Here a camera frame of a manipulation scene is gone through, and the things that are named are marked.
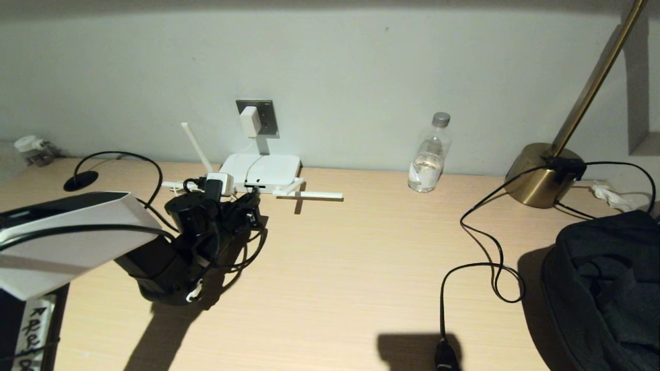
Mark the white power adapter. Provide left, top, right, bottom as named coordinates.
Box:
left=240, top=106, right=262, bottom=139

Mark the black ethernet cable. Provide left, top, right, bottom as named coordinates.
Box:
left=74, top=151, right=269, bottom=273

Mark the white router with antennas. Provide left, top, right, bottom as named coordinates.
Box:
left=162, top=123, right=344, bottom=203

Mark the clear plastic water bottle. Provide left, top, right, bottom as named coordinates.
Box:
left=407, top=112, right=453, bottom=193

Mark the small grey glass jar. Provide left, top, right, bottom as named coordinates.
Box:
left=28, top=143, right=58, bottom=166

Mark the brass desk lamp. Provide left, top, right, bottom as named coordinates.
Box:
left=504, top=0, right=649, bottom=209

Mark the black box on lamp base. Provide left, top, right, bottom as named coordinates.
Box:
left=541, top=155, right=588, bottom=183

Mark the black fabric bag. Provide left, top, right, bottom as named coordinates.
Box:
left=541, top=210, right=660, bottom=371

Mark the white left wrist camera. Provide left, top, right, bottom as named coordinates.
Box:
left=204, top=173, right=234, bottom=199

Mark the grey wall socket plate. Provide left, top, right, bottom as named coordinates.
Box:
left=236, top=100, right=281, bottom=139

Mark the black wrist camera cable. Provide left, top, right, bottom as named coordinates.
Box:
left=0, top=177, right=222, bottom=302

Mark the black lamp power cable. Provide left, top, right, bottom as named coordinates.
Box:
left=436, top=164, right=555, bottom=371

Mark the black lamp cord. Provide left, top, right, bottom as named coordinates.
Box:
left=554, top=201, right=583, bottom=220

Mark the thin black cable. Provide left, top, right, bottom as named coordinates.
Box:
left=585, top=161, right=658, bottom=213

